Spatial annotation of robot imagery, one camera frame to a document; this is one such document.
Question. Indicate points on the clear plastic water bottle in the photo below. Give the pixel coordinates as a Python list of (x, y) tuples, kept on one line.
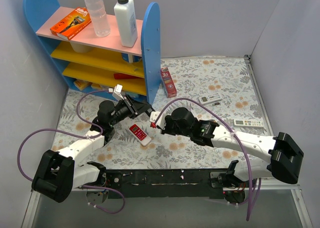
[(98, 16)]

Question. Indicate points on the floral table mat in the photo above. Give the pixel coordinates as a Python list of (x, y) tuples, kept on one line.
[(193, 78)]

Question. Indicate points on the beige cup under shelf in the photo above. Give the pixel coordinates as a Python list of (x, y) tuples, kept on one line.
[(80, 48)]

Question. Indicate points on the red toothpaste box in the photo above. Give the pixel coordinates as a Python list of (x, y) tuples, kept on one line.
[(168, 83)]

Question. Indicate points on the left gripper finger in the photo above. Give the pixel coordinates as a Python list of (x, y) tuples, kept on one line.
[(141, 105), (146, 109)]

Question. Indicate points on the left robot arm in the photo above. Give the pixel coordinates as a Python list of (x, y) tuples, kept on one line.
[(61, 171)]

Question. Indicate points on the yellow packet bottom shelf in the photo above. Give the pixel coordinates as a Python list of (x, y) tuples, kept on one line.
[(81, 84)]

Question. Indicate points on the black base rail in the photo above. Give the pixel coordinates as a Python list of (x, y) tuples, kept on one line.
[(138, 183)]

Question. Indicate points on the orange razor box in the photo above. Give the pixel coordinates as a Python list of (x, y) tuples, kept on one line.
[(71, 24)]

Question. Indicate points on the white bottle black cap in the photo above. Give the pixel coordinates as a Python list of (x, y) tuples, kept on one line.
[(124, 11)]

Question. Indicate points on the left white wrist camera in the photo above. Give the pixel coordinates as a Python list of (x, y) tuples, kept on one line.
[(116, 92)]

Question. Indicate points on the red box on shelf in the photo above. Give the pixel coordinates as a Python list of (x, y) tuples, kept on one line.
[(121, 76)]

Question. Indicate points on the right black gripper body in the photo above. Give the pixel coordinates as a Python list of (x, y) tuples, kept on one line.
[(166, 126)]

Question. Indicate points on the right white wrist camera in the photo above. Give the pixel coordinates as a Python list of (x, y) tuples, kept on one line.
[(156, 118)]

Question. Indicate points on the blue wooden shelf unit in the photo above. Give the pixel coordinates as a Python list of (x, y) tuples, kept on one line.
[(108, 55)]

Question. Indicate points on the white remote with coloured buttons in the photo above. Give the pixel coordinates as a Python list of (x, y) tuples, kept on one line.
[(248, 123)]

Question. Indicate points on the red and white remote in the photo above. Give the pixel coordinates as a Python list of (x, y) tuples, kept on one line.
[(140, 135)]

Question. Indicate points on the white packets bottom shelf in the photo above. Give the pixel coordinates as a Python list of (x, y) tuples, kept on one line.
[(96, 86)]

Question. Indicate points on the white air conditioner remote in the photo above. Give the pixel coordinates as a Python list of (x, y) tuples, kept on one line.
[(213, 98)]

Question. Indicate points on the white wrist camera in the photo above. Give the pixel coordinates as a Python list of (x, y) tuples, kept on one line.
[(116, 92), (156, 118)]

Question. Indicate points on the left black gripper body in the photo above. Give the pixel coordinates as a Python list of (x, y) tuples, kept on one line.
[(133, 107)]

